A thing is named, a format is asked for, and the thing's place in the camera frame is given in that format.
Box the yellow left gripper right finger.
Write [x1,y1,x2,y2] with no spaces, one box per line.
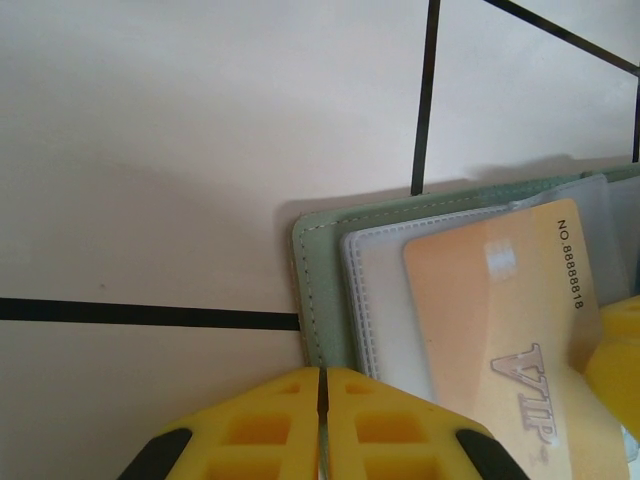
[322,366,522,480]

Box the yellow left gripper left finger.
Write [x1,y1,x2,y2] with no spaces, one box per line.
[117,366,322,480]

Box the gold VIP card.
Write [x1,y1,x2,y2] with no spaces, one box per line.
[402,198,630,480]

